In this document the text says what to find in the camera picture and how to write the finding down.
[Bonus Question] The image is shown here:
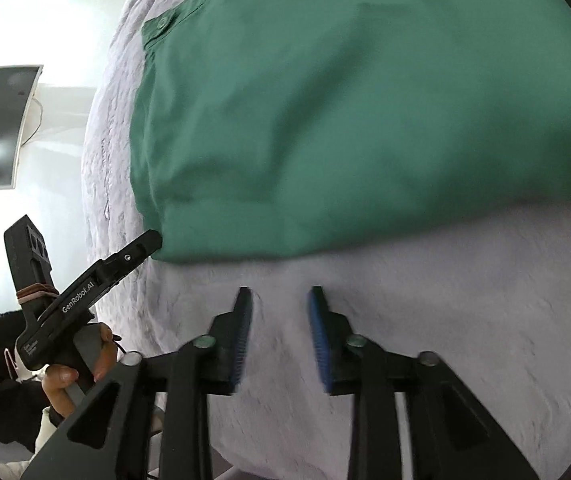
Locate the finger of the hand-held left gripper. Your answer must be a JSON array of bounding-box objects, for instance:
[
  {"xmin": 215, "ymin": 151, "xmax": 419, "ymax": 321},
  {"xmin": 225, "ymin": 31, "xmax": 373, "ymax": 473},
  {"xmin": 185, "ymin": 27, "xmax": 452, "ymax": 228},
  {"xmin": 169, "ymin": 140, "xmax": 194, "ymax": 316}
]
[{"xmin": 98, "ymin": 229, "xmax": 162, "ymax": 293}]

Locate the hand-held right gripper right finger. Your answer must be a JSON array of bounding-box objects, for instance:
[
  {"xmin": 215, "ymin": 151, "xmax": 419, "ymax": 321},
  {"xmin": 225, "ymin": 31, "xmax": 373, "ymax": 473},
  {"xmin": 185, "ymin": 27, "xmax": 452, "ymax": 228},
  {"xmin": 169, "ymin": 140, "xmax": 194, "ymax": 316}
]
[{"xmin": 307, "ymin": 286, "xmax": 541, "ymax": 480}]

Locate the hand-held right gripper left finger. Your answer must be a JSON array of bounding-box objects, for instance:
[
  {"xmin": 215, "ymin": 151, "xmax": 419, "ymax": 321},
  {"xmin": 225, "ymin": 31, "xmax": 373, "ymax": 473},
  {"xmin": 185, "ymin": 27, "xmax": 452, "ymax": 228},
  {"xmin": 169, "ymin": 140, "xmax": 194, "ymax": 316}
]
[{"xmin": 20, "ymin": 287, "xmax": 255, "ymax": 480}]

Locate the green work jacket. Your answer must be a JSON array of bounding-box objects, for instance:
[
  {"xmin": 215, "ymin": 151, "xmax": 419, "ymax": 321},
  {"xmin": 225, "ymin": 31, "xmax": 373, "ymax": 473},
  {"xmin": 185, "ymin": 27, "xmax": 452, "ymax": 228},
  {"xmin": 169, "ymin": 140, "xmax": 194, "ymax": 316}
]
[{"xmin": 129, "ymin": 0, "xmax": 571, "ymax": 263}]

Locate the person's left hand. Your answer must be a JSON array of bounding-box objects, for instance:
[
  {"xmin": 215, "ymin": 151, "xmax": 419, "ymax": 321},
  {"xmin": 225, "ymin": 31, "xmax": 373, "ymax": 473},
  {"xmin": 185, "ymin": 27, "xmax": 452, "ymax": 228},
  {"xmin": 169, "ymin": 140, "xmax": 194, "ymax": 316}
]
[{"xmin": 41, "ymin": 322, "xmax": 116, "ymax": 421}]

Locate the lavender plush blanket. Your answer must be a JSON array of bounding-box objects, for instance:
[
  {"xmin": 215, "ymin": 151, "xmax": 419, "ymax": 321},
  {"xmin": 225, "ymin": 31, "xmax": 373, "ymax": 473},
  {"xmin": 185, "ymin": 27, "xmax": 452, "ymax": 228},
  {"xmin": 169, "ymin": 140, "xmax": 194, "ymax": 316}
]
[{"xmin": 80, "ymin": 0, "xmax": 571, "ymax": 480}]

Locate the monitor cable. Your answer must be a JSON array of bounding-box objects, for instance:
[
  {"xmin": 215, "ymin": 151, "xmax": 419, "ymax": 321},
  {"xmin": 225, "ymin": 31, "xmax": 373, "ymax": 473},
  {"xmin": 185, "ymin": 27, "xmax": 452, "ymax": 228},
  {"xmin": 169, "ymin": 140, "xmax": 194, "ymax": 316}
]
[{"xmin": 20, "ymin": 97, "xmax": 45, "ymax": 148}]

